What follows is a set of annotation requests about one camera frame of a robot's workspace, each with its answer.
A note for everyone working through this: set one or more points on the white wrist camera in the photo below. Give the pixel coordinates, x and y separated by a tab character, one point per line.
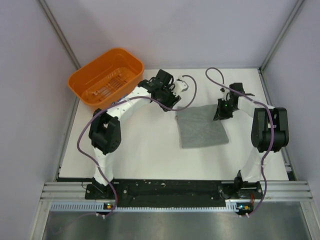
180	86
226	94

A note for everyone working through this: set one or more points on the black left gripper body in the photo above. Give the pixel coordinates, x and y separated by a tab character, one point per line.
167	97

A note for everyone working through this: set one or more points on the left aluminium frame post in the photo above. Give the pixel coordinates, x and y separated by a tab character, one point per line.
59	33

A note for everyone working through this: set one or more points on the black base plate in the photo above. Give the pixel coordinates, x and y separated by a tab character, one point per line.
167	193

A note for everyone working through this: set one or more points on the grey slotted cable duct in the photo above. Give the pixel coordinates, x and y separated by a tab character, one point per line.
106	207

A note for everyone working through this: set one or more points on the grey t shirt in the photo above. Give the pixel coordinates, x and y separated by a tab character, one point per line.
198	129

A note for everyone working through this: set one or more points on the orange plastic basket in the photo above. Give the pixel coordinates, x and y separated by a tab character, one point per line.
107	79

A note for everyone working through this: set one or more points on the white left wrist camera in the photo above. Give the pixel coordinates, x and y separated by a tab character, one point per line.
180	86

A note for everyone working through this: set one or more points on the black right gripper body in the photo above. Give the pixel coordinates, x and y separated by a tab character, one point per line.
225	110

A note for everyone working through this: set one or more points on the right aluminium frame post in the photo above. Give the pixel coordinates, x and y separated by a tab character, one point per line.
299	4

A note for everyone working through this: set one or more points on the aluminium frame post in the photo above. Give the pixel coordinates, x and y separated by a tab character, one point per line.
59	33
299	4

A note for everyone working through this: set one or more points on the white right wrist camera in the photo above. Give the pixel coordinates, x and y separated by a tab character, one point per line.
226	94

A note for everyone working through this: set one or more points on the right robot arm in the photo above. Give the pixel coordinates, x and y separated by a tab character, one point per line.
269	134

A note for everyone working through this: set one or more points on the aluminium front rail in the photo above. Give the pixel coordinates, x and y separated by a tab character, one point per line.
282	191

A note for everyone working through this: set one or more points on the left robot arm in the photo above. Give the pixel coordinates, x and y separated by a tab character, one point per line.
105	130

